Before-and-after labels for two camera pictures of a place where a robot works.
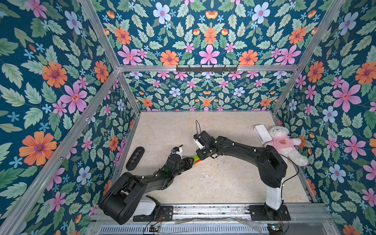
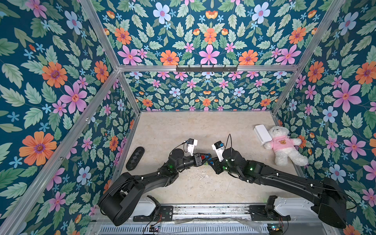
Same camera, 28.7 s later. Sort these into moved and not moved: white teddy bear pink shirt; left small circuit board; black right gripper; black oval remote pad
Moved: black right gripper
Not moved: left small circuit board; white teddy bear pink shirt; black oval remote pad
